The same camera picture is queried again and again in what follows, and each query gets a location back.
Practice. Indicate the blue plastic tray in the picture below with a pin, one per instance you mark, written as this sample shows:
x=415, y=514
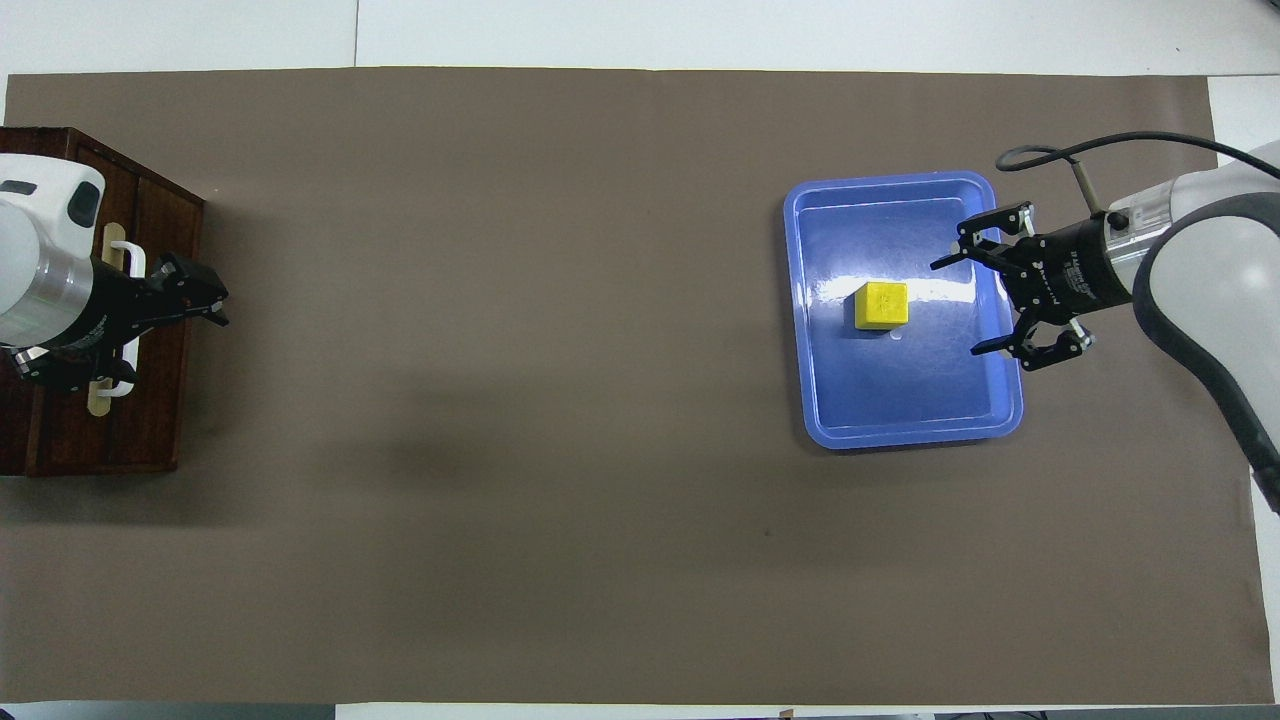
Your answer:
x=930, y=390

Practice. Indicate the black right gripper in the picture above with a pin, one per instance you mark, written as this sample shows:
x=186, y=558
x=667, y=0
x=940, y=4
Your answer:
x=1080, y=265

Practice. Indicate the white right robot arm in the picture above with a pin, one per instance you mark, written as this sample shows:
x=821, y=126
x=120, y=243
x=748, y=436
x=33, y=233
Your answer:
x=1220, y=270

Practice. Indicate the brown table mat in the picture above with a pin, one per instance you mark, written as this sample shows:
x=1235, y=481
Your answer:
x=500, y=400

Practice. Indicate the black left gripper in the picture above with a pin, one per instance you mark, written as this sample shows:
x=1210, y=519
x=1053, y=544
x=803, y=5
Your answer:
x=110, y=305

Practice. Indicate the yellow cube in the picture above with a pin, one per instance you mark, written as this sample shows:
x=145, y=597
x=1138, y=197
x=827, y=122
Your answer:
x=882, y=305

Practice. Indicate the dark wooden cabinet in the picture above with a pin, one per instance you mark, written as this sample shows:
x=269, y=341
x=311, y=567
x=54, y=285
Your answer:
x=15, y=430

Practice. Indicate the dark wooden drawer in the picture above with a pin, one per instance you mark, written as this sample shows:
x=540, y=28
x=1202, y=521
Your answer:
x=110, y=440

